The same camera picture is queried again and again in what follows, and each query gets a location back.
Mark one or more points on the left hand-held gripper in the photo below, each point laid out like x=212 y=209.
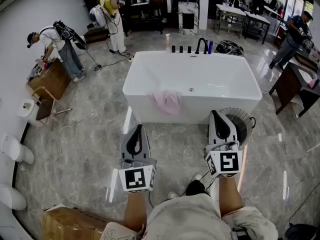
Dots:
x=136 y=180

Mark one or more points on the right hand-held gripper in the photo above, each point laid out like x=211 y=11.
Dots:
x=227 y=161

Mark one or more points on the round wire laundry basket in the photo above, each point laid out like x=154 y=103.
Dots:
x=243 y=129

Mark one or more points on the pink cloth garment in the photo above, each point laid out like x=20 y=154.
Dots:
x=168 y=102

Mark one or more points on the person's left forearm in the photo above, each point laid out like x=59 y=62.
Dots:
x=136 y=209

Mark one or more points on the person's right forearm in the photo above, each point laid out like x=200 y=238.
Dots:
x=230 y=196

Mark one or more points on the person's white shoe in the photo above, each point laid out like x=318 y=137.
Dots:
x=198 y=177
x=173 y=195

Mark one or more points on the person's black trousers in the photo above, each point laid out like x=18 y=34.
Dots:
x=196 y=187

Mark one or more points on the white bathtub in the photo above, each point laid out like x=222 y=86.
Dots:
x=190 y=71

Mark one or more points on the dark wooden vanity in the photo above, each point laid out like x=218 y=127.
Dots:
x=287 y=86

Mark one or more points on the blue bottle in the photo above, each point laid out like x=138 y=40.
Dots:
x=210 y=47

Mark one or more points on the person's beige printed shirt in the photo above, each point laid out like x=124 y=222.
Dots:
x=190 y=219

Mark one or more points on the plastic-wrapped cardboard box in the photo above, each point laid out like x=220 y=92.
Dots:
x=72 y=225

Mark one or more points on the wooden chair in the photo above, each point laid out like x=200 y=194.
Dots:
x=45 y=110

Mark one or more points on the pink spray bottle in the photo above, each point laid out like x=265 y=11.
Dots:
x=167 y=44

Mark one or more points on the white waste bin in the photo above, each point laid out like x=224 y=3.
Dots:
x=26 y=107

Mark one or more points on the white ceramic toilet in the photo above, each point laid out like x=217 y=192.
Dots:
x=15 y=149
x=11 y=196

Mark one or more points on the wooden steps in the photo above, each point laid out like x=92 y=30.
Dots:
x=96 y=35

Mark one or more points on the white-top metal table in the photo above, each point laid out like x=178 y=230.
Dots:
x=257 y=17

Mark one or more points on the white-top table with faucet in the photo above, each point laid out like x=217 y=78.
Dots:
x=231 y=10

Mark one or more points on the black round bin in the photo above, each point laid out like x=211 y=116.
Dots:
x=302 y=232

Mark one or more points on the white pillar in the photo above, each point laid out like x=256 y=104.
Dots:
x=203 y=6

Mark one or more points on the marble-pattern cabinet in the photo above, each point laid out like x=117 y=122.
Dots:
x=188 y=9

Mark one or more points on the black shelf unit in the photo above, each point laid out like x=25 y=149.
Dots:
x=142 y=14

